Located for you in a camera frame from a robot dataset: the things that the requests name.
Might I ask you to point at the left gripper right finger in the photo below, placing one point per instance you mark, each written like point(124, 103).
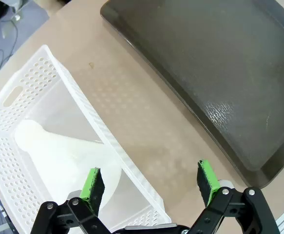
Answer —
point(205, 180)

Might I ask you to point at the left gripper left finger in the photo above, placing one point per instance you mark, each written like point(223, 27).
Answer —
point(95, 190)

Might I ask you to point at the dark brown plastic tray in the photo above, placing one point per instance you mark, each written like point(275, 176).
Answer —
point(205, 73)

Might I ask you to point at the white perforated plastic basket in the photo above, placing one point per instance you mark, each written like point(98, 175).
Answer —
point(34, 73)

